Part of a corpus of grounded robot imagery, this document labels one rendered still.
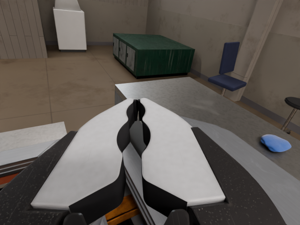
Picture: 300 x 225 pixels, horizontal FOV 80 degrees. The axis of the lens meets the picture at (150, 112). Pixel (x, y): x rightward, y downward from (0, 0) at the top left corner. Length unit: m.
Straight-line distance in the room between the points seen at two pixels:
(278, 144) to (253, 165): 0.21
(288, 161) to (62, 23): 5.51
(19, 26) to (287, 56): 5.24
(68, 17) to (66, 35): 0.46
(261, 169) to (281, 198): 0.11
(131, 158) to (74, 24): 5.11
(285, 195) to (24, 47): 5.23
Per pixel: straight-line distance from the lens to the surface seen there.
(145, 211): 0.77
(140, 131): 0.91
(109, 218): 0.94
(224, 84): 3.13
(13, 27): 5.25
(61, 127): 1.32
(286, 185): 0.75
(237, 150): 0.77
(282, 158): 0.90
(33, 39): 5.26
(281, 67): 3.67
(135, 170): 0.85
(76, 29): 5.76
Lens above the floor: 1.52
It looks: 32 degrees down
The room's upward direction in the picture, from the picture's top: 8 degrees clockwise
